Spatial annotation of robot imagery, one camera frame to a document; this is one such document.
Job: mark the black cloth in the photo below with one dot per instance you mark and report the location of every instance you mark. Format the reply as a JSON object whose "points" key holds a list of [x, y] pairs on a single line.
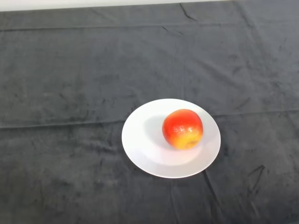
{"points": [[149, 58]]}

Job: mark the red yellow apple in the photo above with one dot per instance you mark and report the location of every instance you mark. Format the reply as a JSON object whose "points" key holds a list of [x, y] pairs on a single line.
{"points": [[183, 129]]}

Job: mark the white round plate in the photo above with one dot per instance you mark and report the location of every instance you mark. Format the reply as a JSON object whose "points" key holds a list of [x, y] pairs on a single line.
{"points": [[144, 144]]}

